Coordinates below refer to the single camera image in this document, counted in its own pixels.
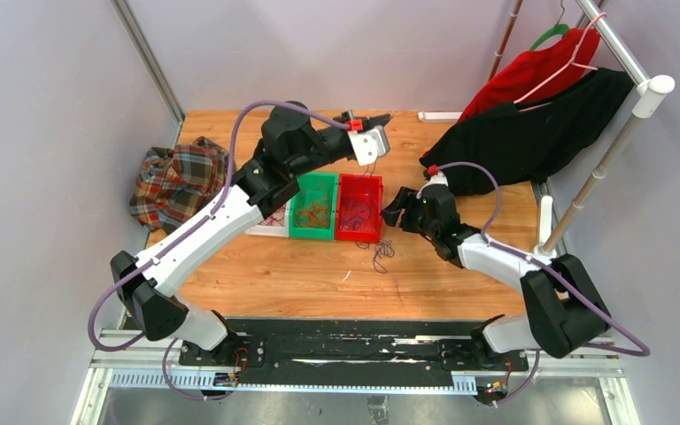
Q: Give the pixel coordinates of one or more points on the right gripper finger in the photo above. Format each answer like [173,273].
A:
[404,198]
[391,214]

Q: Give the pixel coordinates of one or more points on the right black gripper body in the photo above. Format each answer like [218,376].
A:
[413,220]

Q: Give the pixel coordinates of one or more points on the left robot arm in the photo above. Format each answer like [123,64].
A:
[294,141]

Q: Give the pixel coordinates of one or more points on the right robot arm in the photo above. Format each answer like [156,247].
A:
[563,309]

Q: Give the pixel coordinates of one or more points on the red plastic bin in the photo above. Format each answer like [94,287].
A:
[358,208]

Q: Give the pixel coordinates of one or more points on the white plastic strip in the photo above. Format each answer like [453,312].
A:
[435,117]

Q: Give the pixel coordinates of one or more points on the green plastic bin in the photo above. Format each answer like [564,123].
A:
[313,208]

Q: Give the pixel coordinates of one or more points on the white plastic bin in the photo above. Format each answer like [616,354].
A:
[276,225]

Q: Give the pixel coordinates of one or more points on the black shirt on hanger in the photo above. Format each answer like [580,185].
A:
[529,141]

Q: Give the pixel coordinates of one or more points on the red shirt on hanger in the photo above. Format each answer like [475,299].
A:
[533,67]

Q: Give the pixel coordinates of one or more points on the plaid flannel shirt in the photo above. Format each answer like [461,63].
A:
[174,184]

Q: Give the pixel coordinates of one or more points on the green hanger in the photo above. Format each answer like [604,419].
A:
[558,29]

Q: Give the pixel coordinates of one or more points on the pink hanger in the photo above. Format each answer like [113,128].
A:
[571,61]

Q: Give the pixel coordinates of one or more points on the metal clothes rack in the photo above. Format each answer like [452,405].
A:
[648,93]

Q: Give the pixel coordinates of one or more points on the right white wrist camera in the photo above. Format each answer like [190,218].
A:
[433,176]

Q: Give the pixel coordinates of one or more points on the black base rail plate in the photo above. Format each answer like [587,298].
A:
[355,353]

